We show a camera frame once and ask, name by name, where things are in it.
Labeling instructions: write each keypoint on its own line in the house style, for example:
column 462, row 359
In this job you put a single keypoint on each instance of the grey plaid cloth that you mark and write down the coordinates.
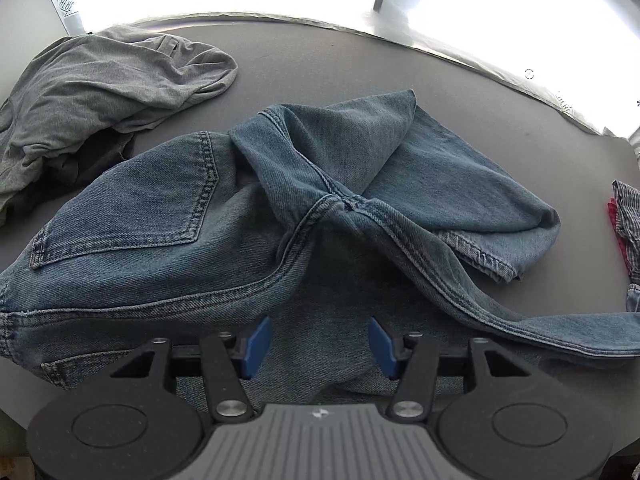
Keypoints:
column 629, row 220

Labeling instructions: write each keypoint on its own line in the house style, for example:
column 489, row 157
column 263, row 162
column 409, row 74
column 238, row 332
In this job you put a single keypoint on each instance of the grey t-shirt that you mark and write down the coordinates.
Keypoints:
column 105, row 85

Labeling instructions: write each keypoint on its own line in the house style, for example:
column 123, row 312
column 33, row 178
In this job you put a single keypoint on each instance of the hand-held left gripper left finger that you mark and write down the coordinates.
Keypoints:
column 258, row 347

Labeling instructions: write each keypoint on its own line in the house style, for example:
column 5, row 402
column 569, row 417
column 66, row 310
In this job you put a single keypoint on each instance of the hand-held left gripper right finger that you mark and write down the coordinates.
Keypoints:
column 382, row 346

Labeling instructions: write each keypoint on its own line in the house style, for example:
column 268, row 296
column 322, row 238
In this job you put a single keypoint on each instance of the red cloth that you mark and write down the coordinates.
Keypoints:
column 614, row 215

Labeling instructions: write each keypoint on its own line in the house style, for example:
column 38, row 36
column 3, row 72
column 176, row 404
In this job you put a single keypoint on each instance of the dark cloth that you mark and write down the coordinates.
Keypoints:
column 97, row 152

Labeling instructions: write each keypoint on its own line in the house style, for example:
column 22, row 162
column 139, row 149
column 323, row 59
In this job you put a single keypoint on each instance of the blue denim jeans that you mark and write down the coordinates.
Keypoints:
column 165, row 240

